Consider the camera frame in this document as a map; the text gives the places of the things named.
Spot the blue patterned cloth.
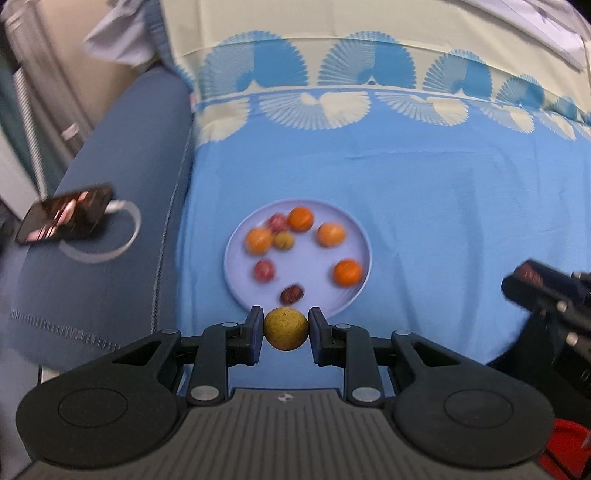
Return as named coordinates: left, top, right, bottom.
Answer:
left=147, top=1, right=590, bottom=363

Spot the red fruit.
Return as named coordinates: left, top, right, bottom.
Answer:
left=252, top=259, right=276, bottom=283
left=266, top=213, right=290, bottom=235

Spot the dark red jujube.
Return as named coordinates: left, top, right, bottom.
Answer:
left=280, top=284, right=304, bottom=305

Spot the light blue plate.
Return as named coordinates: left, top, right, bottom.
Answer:
left=223, top=199, right=373, bottom=318

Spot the grey sheet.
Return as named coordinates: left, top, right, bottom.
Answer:
left=83, top=0, right=162, bottom=70

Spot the yellow green round fruit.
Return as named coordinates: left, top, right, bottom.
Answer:
left=263, top=307, right=310, bottom=351

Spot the blue sofa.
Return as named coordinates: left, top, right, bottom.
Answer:
left=3, top=67, right=194, bottom=372

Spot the small yellow fruit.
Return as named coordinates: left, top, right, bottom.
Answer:
left=273, top=230, right=296, bottom=251

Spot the orange tangerine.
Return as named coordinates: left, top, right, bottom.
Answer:
left=287, top=206, right=315, bottom=233
left=243, top=227, right=273, bottom=256
left=332, top=259, right=363, bottom=288
left=317, top=222, right=348, bottom=248

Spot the black smartphone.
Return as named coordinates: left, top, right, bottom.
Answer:
left=16, top=184, right=113, bottom=245

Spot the white charging cable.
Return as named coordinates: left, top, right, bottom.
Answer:
left=57, top=198, right=143, bottom=264

